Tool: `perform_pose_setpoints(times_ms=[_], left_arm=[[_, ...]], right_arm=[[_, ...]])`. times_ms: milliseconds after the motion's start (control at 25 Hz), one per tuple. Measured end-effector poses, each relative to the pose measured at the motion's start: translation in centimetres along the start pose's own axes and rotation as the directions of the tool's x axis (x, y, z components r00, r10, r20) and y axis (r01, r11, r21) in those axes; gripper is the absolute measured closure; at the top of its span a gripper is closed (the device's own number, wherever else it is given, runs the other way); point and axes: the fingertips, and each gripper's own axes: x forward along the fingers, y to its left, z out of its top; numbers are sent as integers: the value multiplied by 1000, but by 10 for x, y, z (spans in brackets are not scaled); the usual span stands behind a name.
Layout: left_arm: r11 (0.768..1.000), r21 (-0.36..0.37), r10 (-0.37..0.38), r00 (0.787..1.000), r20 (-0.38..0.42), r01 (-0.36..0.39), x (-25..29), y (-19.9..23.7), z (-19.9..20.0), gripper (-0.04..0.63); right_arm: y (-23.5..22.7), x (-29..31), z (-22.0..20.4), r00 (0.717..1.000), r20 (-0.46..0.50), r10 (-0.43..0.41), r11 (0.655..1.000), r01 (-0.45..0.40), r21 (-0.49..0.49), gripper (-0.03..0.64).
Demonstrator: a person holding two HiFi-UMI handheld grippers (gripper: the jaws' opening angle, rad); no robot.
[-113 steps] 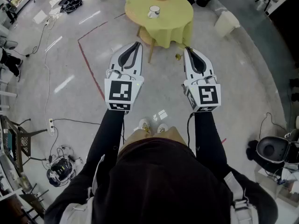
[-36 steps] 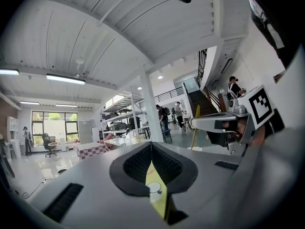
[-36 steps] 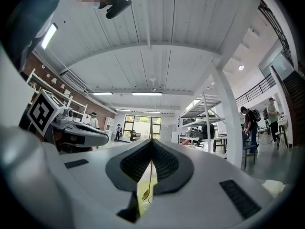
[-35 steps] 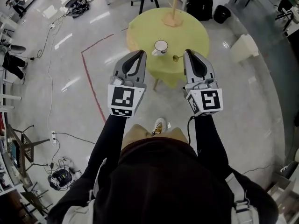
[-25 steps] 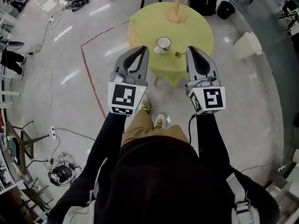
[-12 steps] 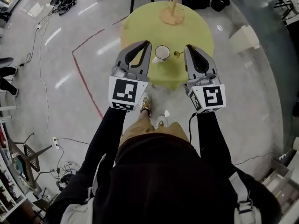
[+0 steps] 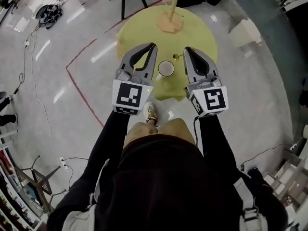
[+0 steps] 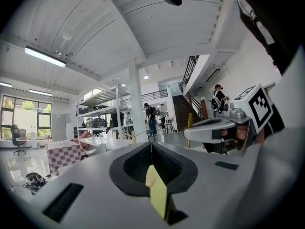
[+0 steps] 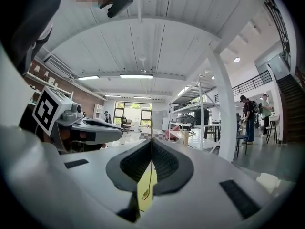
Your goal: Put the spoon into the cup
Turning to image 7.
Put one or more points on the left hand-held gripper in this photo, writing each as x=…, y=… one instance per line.
x=127, y=95

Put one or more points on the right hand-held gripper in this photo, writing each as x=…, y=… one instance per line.
x=214, y=100

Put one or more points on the small gold spoon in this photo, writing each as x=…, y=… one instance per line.
x=175, y=57

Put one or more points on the white mug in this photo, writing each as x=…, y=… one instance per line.
x=166, y=68

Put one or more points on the person's left forearm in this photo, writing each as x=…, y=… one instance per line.
x=108, y=141

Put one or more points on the person's right forearm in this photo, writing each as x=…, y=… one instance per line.
x=214, y=141

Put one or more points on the wooden stand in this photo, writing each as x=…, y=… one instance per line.
x=169, y=24

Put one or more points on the green tablecloth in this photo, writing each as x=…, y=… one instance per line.
x=168, y=42

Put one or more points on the person's left shoe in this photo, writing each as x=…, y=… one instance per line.
x=149, y=111

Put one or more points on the white storage box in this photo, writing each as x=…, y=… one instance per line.
x=245, y=32

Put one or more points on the black chair legs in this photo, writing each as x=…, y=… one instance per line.
x=124, y=1

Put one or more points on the person's beige trousers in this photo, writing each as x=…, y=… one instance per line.
x=173, y=129

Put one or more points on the white power strip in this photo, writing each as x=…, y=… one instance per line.
x=63, y=162
x=26, y=43

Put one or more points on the person's black hoodie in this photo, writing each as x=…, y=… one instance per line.
x=163, y=189

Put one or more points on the grey round stool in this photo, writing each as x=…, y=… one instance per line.
x=2, y=95

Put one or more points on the black metal side table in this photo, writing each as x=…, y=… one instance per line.
x=42, y=182

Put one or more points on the white goods shelf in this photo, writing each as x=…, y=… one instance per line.
x=14, y=201

